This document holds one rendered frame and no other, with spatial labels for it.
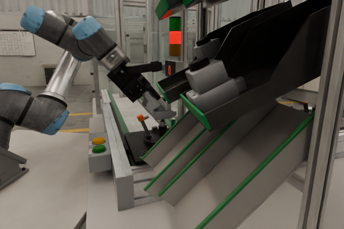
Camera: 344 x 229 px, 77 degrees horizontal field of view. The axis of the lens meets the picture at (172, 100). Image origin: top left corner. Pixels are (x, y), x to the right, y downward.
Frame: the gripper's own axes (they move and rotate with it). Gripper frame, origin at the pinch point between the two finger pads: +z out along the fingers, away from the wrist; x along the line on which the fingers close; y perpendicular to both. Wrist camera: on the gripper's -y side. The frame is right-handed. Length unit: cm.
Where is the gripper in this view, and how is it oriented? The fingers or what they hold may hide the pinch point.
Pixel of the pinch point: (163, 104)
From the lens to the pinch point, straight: 74.8
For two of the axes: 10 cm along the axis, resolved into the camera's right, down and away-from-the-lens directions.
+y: -7.2, 6.8, -1.1
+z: 6.1, 7.0, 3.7
